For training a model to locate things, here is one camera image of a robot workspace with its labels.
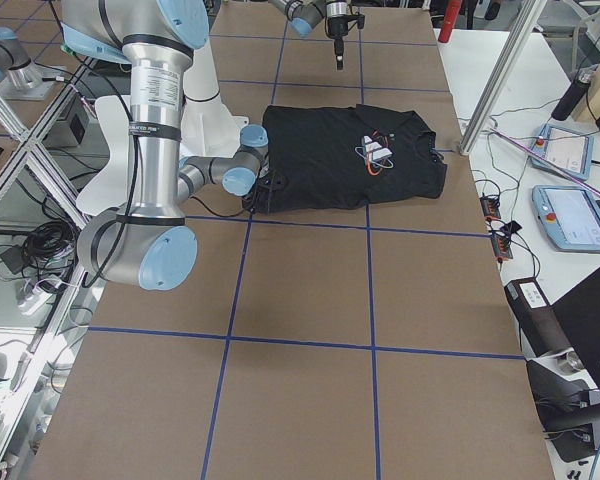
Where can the orange black terminal strip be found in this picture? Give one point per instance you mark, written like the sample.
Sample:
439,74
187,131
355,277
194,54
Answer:
498,229

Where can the silver aluminium frame post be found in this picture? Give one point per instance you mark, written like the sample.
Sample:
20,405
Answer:
513,47

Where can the upper blue teach pendant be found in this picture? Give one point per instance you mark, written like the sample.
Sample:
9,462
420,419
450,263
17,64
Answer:
567,149

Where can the white pedestal column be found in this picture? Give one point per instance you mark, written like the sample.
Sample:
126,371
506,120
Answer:
200,100

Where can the black box with label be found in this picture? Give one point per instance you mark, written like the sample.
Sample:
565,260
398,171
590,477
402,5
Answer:
539,331

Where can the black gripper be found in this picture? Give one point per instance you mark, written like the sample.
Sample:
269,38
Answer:
337,28

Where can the red cylinder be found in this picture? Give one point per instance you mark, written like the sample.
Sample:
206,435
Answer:
449,20

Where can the black monitor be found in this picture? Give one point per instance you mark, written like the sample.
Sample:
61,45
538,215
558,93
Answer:
578,313

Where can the black printed t-shirt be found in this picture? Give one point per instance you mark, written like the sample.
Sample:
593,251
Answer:
347,158

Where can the purple rod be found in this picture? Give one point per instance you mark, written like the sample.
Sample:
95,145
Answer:
555,169

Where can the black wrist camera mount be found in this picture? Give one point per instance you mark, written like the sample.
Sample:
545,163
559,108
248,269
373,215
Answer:
356,19
260,198

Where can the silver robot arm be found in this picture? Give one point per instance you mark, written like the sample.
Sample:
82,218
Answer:
304,17
145,241

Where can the black water bottle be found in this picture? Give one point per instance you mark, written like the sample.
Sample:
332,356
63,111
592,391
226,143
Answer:
579,86

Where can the lower blue teach pendant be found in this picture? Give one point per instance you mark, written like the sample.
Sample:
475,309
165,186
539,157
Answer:
569,216

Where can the blue teach pendant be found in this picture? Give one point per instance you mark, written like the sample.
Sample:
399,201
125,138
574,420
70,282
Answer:
567,149
569,216

